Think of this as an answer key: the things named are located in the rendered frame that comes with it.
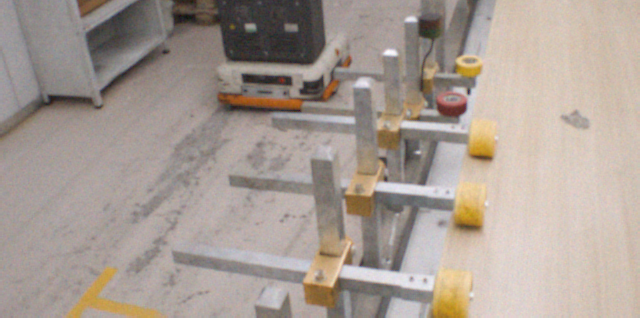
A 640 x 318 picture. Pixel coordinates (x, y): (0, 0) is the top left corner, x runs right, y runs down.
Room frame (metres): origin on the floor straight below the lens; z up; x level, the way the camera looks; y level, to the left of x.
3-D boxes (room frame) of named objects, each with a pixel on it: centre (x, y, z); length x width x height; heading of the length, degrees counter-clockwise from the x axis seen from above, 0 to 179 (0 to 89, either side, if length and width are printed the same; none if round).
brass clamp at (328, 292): (0.83, 0.01, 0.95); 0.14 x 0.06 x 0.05; 160
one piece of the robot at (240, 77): (3.21, 0.28, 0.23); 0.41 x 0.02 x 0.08; 70
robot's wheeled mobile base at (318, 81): (3.53, 0.19, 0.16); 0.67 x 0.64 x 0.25; 160
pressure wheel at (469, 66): (1.71, -0.44, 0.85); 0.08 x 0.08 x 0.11
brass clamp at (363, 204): (1.06, -0.07, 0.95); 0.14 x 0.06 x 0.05; 160
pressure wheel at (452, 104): (1.48, -0.34, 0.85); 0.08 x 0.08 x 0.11
